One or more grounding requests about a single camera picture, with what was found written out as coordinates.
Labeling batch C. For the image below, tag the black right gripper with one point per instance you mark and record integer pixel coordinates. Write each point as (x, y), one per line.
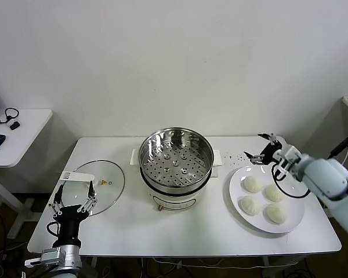
(269, 153)

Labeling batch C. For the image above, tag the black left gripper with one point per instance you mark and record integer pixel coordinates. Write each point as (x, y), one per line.
(69, 223)

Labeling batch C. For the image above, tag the white steamed baozi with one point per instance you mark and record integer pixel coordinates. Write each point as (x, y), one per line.
(251, 184)
(277, 213)
(250, 205)
(275, 193)

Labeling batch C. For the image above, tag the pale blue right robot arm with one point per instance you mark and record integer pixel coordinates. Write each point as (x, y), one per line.
(322, 173)

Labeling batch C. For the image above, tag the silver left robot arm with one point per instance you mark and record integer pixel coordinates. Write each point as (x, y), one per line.
(68, 260)

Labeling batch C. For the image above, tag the perforated steel steamer basket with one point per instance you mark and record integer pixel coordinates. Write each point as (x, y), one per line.
(198, 173)

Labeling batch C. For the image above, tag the white round plate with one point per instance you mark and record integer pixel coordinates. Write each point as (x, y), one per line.
(290, 228)

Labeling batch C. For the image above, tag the white side table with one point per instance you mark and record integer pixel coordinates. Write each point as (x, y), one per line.
(32, 124)

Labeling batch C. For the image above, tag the small black device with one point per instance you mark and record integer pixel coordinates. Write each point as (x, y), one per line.
(15, 125)

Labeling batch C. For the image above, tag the white electric cooker pot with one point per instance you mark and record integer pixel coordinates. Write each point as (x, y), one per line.
(174, 201)

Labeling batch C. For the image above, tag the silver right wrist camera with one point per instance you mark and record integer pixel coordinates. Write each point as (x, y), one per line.
(290, 152)

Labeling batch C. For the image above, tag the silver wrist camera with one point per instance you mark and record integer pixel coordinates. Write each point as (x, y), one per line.
(290, 152)
(49, 256)

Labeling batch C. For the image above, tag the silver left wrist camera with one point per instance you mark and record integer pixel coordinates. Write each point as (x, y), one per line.
(49, 256)

